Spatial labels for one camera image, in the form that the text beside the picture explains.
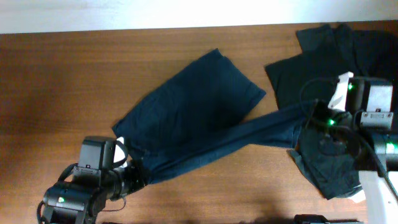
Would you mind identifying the dark blue denim shorts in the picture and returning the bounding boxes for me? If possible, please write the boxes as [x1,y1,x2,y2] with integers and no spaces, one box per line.
[113,49,306,184]

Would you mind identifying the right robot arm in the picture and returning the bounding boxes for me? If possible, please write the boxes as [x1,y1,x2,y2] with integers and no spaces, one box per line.
[308,73,397,223]

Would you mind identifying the white cloth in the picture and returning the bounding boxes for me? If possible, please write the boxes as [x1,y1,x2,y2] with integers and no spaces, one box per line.
[348,186,366,203]

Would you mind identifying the right black camera cable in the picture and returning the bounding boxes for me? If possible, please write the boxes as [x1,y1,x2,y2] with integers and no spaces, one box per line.
[298,77,398,200]

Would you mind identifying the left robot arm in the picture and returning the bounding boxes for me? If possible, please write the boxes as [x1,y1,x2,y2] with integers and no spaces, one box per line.
[37,136,147,224]

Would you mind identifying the black garment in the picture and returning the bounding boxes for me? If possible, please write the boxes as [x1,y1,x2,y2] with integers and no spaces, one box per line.
[265,24,397,199]

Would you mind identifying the left black camera cable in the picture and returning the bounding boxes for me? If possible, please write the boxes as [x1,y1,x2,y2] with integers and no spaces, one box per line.
[37,139,129,224]

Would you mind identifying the black camera cable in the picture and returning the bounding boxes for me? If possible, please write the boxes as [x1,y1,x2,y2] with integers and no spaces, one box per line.
[37,139,129,224]
[298,77,398,200]

